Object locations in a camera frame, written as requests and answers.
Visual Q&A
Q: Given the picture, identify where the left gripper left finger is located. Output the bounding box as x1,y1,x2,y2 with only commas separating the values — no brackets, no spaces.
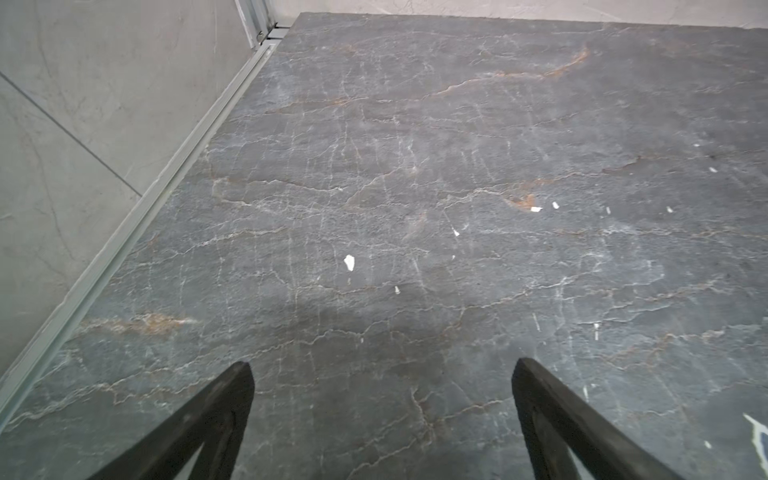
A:
91,361,255,479

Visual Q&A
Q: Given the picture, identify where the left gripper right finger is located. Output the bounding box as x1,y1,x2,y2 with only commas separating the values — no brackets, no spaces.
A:
511,358,680,479

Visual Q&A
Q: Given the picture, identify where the aluminium rail frame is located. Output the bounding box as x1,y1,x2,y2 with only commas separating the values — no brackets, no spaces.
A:
1,1,281,423

